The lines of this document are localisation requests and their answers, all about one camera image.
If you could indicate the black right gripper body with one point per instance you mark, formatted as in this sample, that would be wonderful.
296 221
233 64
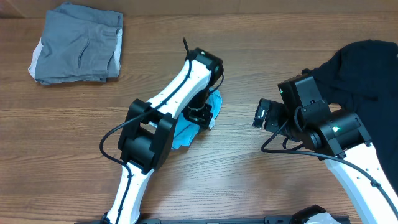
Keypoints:
278 115

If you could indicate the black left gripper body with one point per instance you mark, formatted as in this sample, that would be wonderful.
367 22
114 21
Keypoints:
200 112

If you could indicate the light blue printed t-shirt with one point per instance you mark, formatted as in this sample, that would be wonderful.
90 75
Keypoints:
185 131

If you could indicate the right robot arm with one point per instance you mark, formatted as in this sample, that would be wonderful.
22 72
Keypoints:
339 139

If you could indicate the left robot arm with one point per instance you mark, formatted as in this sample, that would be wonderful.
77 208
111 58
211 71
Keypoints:
148 131

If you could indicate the black garment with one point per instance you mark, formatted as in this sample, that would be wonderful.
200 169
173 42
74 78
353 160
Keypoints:
362 77

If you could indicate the folded grey shorts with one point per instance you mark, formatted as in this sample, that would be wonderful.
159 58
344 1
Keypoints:
78 43

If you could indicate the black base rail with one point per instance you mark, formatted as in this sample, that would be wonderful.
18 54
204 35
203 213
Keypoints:
266 220

